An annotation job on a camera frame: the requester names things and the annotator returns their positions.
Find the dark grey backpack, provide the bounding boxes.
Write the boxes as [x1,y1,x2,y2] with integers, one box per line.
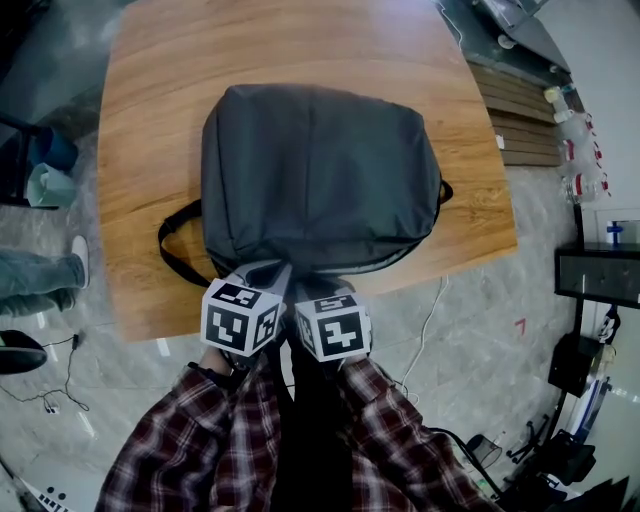
[158,83,454,290]

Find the pale teal bin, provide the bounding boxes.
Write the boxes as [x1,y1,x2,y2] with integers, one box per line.
[26,162,77,210]

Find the row of clear plastic bottles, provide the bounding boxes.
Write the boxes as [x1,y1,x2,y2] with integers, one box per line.
[543,84,612,205]

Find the white box blue mark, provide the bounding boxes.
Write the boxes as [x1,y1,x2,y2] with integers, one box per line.
[606,219,636,247]

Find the white device black dots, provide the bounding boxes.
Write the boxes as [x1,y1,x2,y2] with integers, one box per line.
[19,469,94,512]

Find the black mesh wastebasket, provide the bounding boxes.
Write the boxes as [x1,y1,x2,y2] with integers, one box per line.
[464,433,504,470]

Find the person's left forearm plaid sleeve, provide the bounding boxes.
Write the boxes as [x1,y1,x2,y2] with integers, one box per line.
[94,344,261,512]

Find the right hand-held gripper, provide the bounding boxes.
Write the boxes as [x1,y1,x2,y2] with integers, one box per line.
[291,279,374,362]

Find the black desk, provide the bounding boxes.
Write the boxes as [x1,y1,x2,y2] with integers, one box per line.
[0,112,51,207]

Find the wooden pallet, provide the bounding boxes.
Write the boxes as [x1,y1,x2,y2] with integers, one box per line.
[467,59,564,167]

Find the grey platform cart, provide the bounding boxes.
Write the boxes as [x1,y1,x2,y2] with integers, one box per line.
[434,0,571,76]

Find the person's body black clothing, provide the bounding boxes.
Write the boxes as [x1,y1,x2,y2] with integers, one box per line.
[264,332,354,512]

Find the black chair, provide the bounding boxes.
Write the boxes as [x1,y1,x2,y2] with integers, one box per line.
[0,329,49,376]

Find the black box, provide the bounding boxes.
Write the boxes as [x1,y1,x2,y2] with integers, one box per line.
[548,332,604,399]

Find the blue bin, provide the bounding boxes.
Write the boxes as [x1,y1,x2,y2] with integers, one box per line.
[29,127,80,174]

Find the black equipment bag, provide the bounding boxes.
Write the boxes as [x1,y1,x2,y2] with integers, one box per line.
[542,432,597,485]

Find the white floor cable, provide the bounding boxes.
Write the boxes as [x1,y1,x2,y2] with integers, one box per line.
[394,274,451,401]

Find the black monitor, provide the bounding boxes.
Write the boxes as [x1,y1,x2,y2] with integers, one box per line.
[554,242,640,310]

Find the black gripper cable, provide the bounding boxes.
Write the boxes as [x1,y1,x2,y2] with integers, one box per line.
[429,427,501,501]

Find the person's right forearm plaid sleeve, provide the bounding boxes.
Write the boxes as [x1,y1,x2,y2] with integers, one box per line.
[329,352,501,512]

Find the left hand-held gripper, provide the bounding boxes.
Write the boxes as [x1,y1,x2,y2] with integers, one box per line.
[201,258,294,357]

